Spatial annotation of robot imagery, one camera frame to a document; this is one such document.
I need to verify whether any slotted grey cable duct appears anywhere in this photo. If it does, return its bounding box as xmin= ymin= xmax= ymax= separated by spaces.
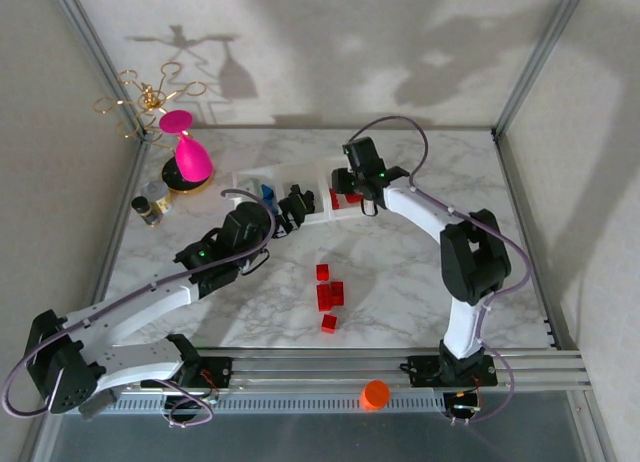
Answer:
xmin=58 ymin=394 xmax=451 ymax=416

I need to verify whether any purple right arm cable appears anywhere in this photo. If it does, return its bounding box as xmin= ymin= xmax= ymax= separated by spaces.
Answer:
xmin=348 ymin=115 xmax=532 ymax=427

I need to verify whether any clear round glass jar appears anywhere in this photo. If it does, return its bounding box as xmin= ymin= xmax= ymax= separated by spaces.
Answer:
xmin=140 ymin=180 xmax=174 ymax=214

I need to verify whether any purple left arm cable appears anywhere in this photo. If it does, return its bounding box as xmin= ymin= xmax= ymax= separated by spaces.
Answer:
xmin=1 ymin=189 xmax=279 ymax=429

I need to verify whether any orange plastic cylinder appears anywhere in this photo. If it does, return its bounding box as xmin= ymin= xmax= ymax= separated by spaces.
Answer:
xmin=359 ymin=379 xmax=391 ymax=413

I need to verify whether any aluminium frame post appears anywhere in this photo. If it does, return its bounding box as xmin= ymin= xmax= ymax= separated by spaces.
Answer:
xmin=47 ymin=0 xmax=151 ymax=141
xmin=492 ymin=0 xmax=594 ymax=141

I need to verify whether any clear three-compartment plastic container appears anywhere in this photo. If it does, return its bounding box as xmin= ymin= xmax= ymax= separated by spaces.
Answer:
xmin=232 ymin=154 xmax=370 ymax=228

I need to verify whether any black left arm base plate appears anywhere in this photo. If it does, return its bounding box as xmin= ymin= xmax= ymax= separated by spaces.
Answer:
xmin=140 ymin=355 xmax=234 ymax=389

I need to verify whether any aluminium front frame rail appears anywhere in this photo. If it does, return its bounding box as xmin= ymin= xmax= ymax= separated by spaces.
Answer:
xmin=44 ymin=349 xmax=596 ymax=396

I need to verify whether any pink wine glass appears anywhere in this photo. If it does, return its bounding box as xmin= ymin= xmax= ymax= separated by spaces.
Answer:
xmin=158 ymin=109 xmax=215 ymax=183

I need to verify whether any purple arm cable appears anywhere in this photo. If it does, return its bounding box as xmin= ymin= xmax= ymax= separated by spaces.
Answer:
xmin=348 ymin=115 xmax=532 ymax=427
xmin=1 ymin=189 xmax=279 ymax=429

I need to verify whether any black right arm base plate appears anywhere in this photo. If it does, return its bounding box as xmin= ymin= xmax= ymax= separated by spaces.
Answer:
xmin=399 ymin=354 xmax=499 ymax=389

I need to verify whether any grey rectangular block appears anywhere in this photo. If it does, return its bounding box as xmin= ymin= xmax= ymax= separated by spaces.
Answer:
xmin=79 ymin=391 xmax=119 ymax=422

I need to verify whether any aluminium side rail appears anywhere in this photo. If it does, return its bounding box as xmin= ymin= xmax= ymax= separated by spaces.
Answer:
xmin=77 ymin=134 xmax=151 ymax=353
xmin=492 ymin=131 xmax=564 ymax=353

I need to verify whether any small dark bottle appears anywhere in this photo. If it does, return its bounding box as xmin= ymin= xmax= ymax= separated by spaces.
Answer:
xmin=130 ymin=195 xmax=162 ymax=229

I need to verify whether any gold wire glass rack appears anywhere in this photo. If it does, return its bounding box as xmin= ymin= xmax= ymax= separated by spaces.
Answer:
xmin=94 ymin=69 xmax=217 ymax=196

